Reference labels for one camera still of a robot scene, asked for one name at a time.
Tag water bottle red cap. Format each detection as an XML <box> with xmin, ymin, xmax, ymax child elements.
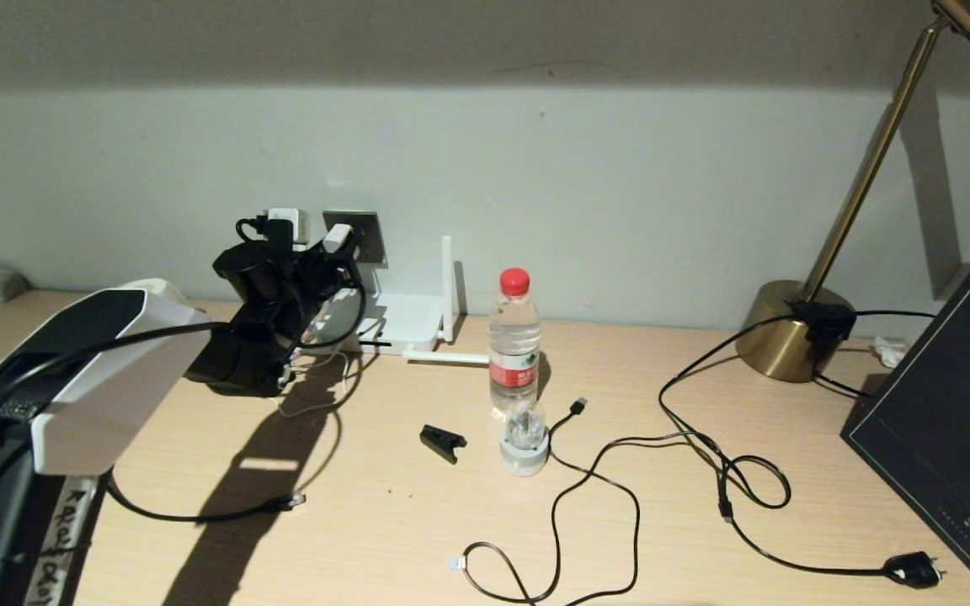
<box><xmin>488</xmin><ymin>268</ymin><xmax>542</xmax><ymax>419</ymax></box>

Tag white router with antennas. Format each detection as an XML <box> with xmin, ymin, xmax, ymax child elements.
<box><xmin>310</xmin><ymin>236</ymin><xmax>492</xmax><ymax>365</ymax></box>

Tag white handwritten tape label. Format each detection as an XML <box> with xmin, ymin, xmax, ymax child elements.
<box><xmin>26</xmin><ymin>480</ymin><xmax>99</xmax><ymax>606</ymax></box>

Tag black box on lamp base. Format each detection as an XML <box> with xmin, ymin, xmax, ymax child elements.
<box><xmin>786</xmin><ymin>301</ymin><xmax>856</xmax><ymax>353</ymax></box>

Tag small black clip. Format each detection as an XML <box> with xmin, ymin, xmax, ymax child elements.
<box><xmin>420</xmin><ymin>424</ymin><xmax>469</xmax><ymax>464</ymax></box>

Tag dark gift bag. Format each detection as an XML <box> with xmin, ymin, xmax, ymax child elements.
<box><xmin>839</xmin><ymin>263</ymin><xmax>970</xmax><ymax>606</ymax></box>

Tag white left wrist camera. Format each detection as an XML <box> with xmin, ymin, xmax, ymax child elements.
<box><xmin>268</xmin><ymin>208</ymin><xmax>312</xmax><ymax>247</ymax></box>

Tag white toilet paper roll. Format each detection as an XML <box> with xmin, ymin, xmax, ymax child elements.
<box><xmin>136</xmin><ymin>279</ymin><xmax>204</xmax><ymax>319</ymax></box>

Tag grey wall socket plate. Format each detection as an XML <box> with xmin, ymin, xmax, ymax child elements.
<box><xmin>322</xmin><ymin>210</ymin><xmax>386</xmax><ymax>265</ymax></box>

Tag thin white adapter cable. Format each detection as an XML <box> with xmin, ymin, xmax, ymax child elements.
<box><xmin>274</xmin><ymin>332</ymin><xmax>360</xmax><ymax>419</ymax></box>

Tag small glass dome white base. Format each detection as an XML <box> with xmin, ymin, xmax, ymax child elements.
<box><xmin>499</xmin><ymin>400</ymin><xmax>551</xmax><ymax>476</ymax></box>

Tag brass desk lamp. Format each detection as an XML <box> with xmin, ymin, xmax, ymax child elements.
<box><xmin>733</xmin><ymin>0</ymin><xmax>970</xmax><ymax>385</ymax></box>

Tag black lamp power cord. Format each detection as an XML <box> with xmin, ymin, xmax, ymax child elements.
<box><xmin>658</xmin><ymin>310</ymin><xmax>946</xmax><ymax>587</ymax></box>

